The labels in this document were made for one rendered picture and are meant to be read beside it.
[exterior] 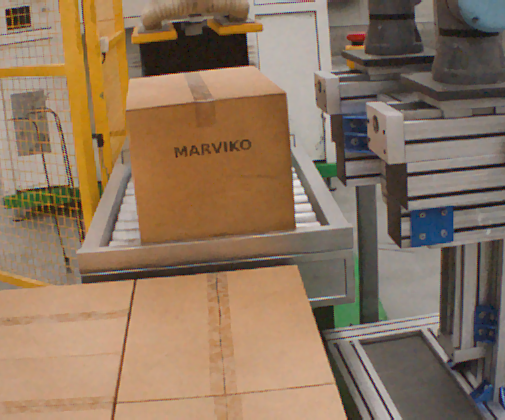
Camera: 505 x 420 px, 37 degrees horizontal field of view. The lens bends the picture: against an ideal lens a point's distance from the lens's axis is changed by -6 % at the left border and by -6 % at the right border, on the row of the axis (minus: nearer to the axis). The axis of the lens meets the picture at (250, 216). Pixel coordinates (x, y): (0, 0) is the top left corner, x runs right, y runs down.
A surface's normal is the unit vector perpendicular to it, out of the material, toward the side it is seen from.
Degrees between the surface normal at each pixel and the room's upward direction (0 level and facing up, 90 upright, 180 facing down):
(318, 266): 90
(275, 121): 90
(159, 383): 0
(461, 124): 90
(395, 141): 90
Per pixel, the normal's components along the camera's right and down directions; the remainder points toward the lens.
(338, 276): 0.07, 0.30
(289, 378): -0.08, -0.95
